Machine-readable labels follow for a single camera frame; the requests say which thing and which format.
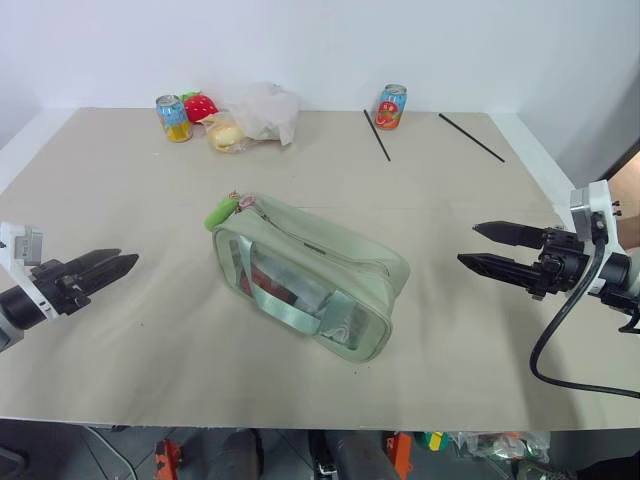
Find clear bag of items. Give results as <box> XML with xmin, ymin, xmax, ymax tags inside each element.
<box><xmin>456</xmin><ymin>430</ymin><xmax>552</xmax><ymax>467</ymax></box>

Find red strawberry plush toy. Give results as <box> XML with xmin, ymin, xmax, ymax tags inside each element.
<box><xmin>180</xmin><ymin>89</ymin><xmax>222</xmax><ymax>125</ymax></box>

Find yellow and blue drink can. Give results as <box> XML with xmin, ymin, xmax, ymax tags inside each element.
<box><xmin>155</xmin><ymin>94</ymin><xmax>194</xmax><ymax>145</ymax></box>

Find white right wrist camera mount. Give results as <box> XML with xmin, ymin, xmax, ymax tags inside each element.
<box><xmin>569</xmin><ymin>180</ymin><xmax>624</xmax><ymax>297</ymax></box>

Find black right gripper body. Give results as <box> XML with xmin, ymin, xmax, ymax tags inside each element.
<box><xmin>530</xmin><ymin>226</ymin><xmax>597</xmax><ymax>302</ymax></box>

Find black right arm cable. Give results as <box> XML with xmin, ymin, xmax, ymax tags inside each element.
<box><xmin>529</xmin><ymin>249</ymin><xmax>640</xmax><ymax>400</ymax></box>

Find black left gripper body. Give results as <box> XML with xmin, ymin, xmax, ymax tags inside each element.
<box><xmin>29</xmin><ymin>258</ymin><xmax>94</xmax><ymax>317</ymax></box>

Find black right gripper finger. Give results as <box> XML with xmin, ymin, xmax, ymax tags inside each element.
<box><xmin>471</xmin><ymin>220</ymin><xmax>547</xmax><ymax>250</ymax></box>
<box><xmin>456</xmin><ymin>252</ymin><xmax>543</xmax><ymax>292</ymax></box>

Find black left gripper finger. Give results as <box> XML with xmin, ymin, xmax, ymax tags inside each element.
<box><xmin>66</xmin><ymin>246</ymin><xmax>123</xmax><ymax>275</ymax></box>
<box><xmin>81</xmin><ymin>253</ymin><xmax>141</xmax><ymax>301</ymax></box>

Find brown cardboard panel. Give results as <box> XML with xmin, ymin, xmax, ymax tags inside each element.
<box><xmin>606</xmin><ymin>157</ymin><xmax>640</xmax><ymax>251</ymax></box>

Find dark rounded cylinder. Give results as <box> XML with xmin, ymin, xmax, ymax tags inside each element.
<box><xmin>219</xmin><ymin>428</ymin><xmax>265</xmax><ymax>480</ymax></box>
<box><xmin>306</xmin><ymin>428</ymin><xmax>397</xmax><ymax>480</ymax></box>

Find orange plastic tool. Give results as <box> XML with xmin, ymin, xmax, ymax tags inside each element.
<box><xmin>382</xmin><ymin>431</ymin><xmax>415</xmax><ymax>475</ymax></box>
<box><xmin>152</xmin><ymin>438</ymin><xmax>185</xmax><ymax>480</ymax></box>

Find green zipper pull tag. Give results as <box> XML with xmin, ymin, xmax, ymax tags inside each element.
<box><xmin>204</xmin><ymin>196</ymin><xmax>237</xmax><ymax>233</ymax></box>

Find orange and blue drink can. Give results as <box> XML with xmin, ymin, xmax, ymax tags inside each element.
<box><xmin>374</xmin><ymin>83</ymin><xmax>408</xmax><ymax>132</ymax></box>

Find light green transparent pouch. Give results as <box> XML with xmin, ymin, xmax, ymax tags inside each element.
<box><xmin>205</xmin><ymin>192</ymin><xmax>412</xmax><ymax>364</ymax></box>

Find white crumpled plastic bag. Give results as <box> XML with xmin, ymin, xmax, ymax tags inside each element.
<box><xmin>226</xmin><ymin>80</ymin><xmax>302</xmax><ymax>147</ymax></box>

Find thin black stick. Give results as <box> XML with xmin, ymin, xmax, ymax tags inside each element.
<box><xmin>362</xmin><ymin>109</ymin><xmax>393</xmax><ymax>163</ymax></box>
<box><xmin>438</xmin><ymin>112</ymin><xmax>506</xmax><ymax>164</ymax></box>

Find bread in clear wrapper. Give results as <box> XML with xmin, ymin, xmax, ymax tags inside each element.
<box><xmin>205</xmin><ymin>111</ymin><xmax>252</xmax><ymax>154</ymax></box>

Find beige table cover cloth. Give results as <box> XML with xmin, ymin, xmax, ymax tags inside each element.
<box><xmin>0</xmin><ymin>106</ymin><xmax>640</xmax><ymax>432</ymax></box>

